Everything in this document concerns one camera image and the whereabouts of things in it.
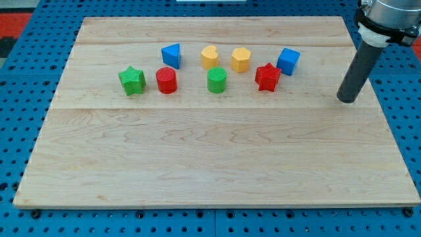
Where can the green cylinder block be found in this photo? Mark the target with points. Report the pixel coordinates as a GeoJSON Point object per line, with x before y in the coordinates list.
{"type": "Point", "coordinates": [216, 80]}

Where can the blue cube block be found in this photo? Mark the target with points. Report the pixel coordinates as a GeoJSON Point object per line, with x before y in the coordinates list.
{"type": "Point", "coordinates": [287, 61]}

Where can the wooden board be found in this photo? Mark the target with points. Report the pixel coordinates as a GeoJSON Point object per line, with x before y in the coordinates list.
{"type": "Point", "coordinates": [296, 147]}

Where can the green star block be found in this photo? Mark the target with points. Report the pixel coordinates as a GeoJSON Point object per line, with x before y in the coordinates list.
{"type": "Point", "coordinates": [132, 80]}

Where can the blue triangle block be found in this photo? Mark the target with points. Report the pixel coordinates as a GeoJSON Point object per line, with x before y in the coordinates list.
{"type": "Point", "coordinates": [171, 55]}

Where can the yellow pentagon block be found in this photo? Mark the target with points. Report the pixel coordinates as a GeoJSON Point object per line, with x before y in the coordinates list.
{"type": "Point", "coordinates": [240, 59]}

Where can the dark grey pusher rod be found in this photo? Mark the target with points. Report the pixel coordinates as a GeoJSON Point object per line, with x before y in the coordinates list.
{"type": "Point", "coordinates": [358, 72]}

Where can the red star block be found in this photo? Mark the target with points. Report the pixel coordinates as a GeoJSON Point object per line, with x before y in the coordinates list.
{"type": "Point", "coordinates": [267, 77]}

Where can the red cylinder block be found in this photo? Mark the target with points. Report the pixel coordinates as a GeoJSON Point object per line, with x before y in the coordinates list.
{"type": "Point", "coordinates": [166, 80]}

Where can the yellow heart block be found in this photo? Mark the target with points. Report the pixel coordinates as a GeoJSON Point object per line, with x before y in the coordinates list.
{"type": "Point", "coordinates": [209, 57]}

